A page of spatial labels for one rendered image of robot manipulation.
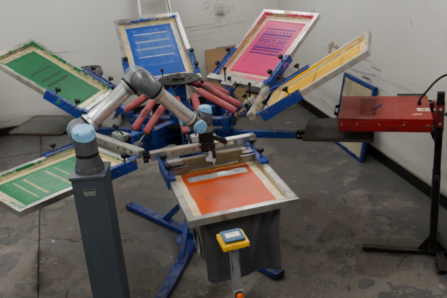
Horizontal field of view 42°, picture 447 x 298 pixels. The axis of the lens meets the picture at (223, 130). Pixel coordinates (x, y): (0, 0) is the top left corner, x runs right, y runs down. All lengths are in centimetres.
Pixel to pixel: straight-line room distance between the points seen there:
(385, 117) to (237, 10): 417
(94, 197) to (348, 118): 167
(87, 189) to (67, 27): 444
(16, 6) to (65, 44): 69
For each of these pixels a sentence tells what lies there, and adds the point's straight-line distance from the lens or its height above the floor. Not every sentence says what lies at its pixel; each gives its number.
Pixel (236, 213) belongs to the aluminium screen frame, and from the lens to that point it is 295.
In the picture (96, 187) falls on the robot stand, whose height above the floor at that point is 113.
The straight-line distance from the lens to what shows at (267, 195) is 316.
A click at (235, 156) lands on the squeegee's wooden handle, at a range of 349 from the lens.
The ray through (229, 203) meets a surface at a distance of 311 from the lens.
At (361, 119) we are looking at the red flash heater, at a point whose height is 110.
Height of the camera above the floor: 241
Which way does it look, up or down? 21 degrees down
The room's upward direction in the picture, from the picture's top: 5 degrees counter-clockwise
